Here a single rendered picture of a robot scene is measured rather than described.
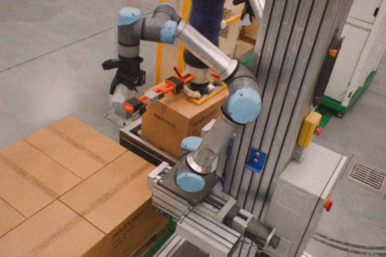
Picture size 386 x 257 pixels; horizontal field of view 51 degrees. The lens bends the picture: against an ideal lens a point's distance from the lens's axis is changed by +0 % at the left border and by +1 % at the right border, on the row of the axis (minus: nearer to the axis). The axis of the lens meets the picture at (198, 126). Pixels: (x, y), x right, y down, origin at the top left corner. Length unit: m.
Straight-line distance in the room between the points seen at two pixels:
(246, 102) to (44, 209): 1.47
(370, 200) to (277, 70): 2.40
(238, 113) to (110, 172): 1.39
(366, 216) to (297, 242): 1.75
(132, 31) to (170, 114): 1.28
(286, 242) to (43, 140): 1.76
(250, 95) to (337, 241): 2.11
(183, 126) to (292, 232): 0.99
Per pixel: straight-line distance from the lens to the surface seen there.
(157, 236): 2.91
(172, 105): 2.55
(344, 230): 3.43
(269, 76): 1.59
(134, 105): 2.25
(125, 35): 1.35
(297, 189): 1.75
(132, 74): 1.42
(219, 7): 2.45
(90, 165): 2.70
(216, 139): 1.53
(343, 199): 3.67
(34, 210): 2.49
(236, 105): 1.41
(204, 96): 2.63
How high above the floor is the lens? 2.37
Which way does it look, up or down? 36 degrees down
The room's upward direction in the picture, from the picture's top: 8 degrees clockwise
